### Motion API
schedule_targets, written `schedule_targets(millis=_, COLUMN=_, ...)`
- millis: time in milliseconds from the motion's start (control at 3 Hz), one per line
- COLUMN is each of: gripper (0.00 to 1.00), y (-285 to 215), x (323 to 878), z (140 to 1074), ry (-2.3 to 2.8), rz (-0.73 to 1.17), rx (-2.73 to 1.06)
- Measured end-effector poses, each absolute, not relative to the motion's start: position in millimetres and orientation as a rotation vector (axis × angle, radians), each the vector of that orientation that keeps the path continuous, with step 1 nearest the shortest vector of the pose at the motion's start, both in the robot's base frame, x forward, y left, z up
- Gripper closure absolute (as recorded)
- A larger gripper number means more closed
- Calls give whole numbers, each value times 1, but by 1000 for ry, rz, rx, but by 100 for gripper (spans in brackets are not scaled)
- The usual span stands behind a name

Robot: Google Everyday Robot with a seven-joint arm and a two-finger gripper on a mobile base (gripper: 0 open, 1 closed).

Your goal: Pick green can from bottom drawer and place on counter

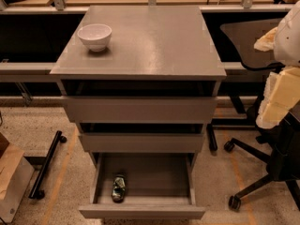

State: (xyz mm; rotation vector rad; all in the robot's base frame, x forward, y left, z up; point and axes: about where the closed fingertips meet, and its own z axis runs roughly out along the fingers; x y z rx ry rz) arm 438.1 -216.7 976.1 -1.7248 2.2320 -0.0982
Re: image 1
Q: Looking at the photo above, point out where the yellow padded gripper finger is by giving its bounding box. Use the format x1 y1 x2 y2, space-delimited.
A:
254 27 278 52
256 67 300 129

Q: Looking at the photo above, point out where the green drink can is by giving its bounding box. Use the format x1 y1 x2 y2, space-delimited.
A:
112 174 126 203

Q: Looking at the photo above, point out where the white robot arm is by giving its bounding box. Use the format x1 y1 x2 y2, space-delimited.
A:
254 1 300 129

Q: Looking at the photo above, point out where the grey drawer cabinet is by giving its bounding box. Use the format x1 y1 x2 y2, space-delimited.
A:
50 5 227 161

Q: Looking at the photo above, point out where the grey open bottom drawer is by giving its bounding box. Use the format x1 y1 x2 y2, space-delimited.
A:
79 153 205 219

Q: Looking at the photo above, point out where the grey middle drawer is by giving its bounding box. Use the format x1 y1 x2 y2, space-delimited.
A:
79 133 203 153

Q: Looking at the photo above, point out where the grey top drawer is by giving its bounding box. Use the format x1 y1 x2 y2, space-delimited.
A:
62 97 217 124

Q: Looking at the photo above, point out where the black office chair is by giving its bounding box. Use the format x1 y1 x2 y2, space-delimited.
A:
224 16 300 210

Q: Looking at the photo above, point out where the black table leg foot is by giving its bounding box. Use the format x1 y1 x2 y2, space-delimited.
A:
206 124 218 151

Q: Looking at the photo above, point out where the white ceramic bowl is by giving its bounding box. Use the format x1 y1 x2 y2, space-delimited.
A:
77 23 113 52

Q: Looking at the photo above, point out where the black wheeled stand foot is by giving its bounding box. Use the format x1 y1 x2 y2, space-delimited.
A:
26 130 68 200

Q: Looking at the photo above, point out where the cardboard box on floor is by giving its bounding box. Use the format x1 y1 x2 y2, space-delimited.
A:
0 133 34 224

